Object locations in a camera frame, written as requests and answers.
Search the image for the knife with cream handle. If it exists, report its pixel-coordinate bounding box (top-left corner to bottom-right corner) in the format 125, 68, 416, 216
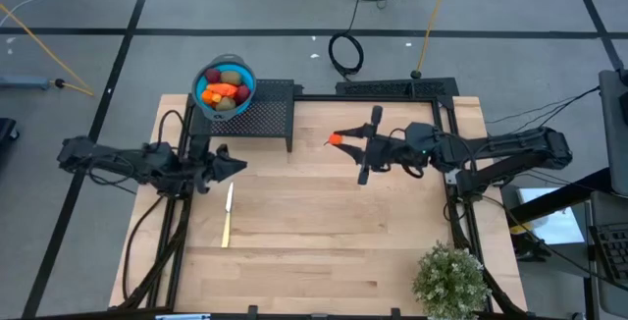
220, 181, 236, 249

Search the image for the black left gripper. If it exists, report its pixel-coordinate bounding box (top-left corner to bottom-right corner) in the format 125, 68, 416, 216
194, 143, 248, 195

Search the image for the black perforated metal shelf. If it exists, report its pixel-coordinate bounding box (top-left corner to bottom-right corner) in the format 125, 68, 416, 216
335, 77, 460, 110

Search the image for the yellow hanging cable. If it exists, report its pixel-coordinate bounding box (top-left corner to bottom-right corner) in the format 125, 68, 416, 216
414, 0, 456, 80

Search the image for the grey desk panel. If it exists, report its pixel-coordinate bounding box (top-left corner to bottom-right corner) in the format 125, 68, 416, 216
598, 69, 628, 198

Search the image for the black desk cable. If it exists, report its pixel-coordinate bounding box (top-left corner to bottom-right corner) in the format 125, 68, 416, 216
485, 85, 602, 158

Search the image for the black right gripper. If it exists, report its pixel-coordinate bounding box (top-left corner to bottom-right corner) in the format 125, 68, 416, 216
333, 105, 416, 187

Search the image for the black perforated metal rack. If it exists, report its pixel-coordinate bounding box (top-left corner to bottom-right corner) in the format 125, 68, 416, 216
189, 79, 295, 153

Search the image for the green artificial potted plant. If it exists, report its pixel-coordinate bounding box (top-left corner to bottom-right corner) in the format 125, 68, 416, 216
411, 240, 492, 320

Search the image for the black hanging coiled cable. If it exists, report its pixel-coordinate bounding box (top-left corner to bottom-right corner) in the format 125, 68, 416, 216
327, 0, 367, 79

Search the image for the orange red mango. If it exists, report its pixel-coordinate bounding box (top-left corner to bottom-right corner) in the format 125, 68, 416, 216
206, 82, 240, 97

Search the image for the grey floor stand base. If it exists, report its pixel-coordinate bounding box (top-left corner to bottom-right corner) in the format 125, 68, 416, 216
0, 75, 50, 90

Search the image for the black left base cable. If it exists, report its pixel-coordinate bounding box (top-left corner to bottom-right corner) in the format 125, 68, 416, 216
121, 191, 169, 306

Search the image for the black aluminium table frame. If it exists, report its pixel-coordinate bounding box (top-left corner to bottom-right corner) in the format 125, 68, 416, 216
117, 92, 529, 320

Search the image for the yellow floor cable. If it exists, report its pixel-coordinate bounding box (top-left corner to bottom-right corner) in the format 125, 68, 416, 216
0, 3, 95, 98

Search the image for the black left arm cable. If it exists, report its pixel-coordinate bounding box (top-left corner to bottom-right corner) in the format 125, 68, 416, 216
155, 108, 186, 147

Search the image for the black equipment base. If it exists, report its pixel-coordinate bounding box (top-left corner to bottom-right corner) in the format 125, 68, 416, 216
0, 117, 20, 142

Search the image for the blue grey collapsible colander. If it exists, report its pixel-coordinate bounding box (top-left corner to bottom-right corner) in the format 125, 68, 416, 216
190, 53, 258, 123

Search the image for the black keyboard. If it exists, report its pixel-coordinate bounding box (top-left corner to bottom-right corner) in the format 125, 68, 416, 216
590, 221, 628, 282

